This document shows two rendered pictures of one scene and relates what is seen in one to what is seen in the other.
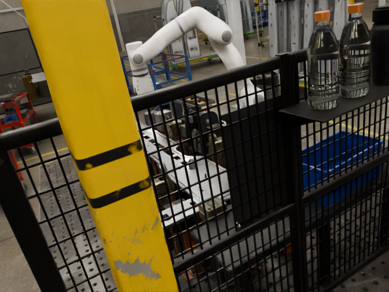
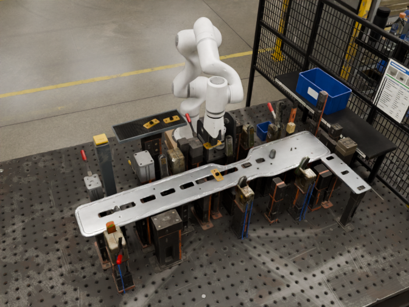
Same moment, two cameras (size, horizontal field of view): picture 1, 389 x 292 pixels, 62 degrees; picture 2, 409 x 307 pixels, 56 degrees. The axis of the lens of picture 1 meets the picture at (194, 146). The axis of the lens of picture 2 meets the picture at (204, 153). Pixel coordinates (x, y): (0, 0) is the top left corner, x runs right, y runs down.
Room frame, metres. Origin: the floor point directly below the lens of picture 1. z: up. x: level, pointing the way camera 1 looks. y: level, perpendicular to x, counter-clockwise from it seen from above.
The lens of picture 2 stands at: (1.83, 1.55, 2.42)
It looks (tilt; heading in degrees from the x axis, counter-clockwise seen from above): 43 degrees down; 267
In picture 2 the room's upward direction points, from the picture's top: 3 degrees clockwise
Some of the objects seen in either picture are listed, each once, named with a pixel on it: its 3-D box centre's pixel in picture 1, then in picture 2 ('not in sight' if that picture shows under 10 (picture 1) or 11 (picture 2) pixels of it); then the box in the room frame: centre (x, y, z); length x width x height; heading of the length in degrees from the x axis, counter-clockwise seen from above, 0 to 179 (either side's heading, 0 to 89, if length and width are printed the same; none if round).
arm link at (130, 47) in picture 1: (136, 55); (217, 94); (1.71, 0.21, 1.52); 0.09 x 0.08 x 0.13; 9
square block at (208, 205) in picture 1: (219, 243); (339, 165); (0.96, -0.02, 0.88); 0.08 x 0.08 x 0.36; 25
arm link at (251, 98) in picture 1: (253, 106); (195, 95); (1.79, -0.38, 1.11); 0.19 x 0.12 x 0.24; 9
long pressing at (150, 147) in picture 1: (161, 149); (214, 177); (1.70, 0.19, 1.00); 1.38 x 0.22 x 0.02; 25
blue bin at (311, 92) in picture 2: (335, 165); (322, 90); (0.99, -0.48, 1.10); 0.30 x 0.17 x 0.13; 119
